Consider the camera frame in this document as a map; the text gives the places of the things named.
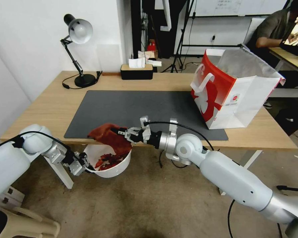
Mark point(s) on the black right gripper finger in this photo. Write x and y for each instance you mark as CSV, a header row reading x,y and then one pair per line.
x,y
132,140
121,130

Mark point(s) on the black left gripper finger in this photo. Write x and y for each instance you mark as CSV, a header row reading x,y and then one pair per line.
x,y
83,158
90,169

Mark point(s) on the red towel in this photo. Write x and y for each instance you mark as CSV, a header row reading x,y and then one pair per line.
x,y
106,135

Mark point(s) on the white round container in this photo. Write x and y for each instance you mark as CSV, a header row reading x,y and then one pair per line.
x,y
114,171

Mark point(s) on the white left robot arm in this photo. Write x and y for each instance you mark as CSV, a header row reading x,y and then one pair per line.
x,y
5,161

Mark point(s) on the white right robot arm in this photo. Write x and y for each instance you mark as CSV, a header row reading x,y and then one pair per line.
x,y
226,171

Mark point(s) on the red shrimp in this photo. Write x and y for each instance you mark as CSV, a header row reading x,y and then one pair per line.
x,y
106,156
98,163
117,160

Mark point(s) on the red and white takeout bag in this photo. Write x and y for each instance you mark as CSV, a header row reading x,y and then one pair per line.
x,y
245,99

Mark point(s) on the black floor bag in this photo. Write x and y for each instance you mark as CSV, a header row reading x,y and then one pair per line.
x,y
288,121

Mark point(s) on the black desk mat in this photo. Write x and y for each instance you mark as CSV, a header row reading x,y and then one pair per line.
x,y
139,106

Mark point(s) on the black tissue box wooden lid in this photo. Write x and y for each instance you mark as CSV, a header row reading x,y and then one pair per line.
x,y
136,73

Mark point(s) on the white drawer unit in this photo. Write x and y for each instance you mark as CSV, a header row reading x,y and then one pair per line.
x,y
12,195

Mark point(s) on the white tissue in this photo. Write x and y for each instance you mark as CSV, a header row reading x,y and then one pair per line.
x,y
135,63

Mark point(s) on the black tripod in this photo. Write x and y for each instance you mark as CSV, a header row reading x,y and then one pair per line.
x,y
174,65

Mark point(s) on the beige plastic stool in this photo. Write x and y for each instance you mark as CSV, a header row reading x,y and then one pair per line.
x,y
22,223

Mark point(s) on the small red box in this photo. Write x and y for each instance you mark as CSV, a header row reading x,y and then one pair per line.
x,y
152,47

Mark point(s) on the black and white desk lamp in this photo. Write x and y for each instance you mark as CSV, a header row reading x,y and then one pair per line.
x,y
80,31

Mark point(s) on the wooden side desk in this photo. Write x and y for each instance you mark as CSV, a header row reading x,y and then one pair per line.
x,y
288,58

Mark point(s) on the whiteboard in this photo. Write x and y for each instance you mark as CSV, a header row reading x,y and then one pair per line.
x,y
238,7

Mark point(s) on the person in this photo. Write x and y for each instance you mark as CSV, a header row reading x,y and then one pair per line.
x,y
270,27

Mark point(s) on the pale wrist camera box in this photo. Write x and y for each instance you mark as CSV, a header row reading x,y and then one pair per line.
x,y
144,121
76,169

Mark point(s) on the black wall plug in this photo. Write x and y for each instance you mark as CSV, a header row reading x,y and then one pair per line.
x,y
213,37

